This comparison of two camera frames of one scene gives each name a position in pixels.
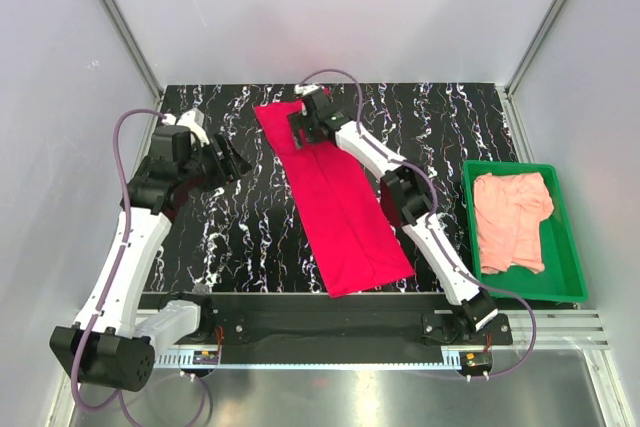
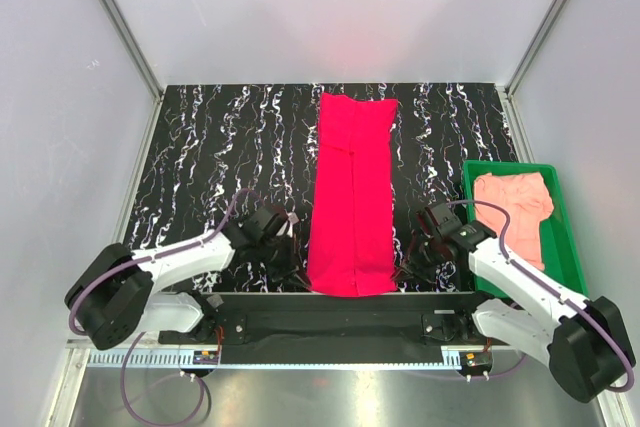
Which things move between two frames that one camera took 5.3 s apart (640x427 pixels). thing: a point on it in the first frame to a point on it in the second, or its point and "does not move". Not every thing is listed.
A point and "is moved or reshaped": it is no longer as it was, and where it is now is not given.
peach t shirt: x=510 y=208 does not move
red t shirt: x=356 y=238 is moved or reshaped
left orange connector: x=205 y=357 does not move
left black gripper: x=228 y=169 to x=292 y=271
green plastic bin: x=562 y=279 does not move
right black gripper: x=298 y=123 to x=410 y=267
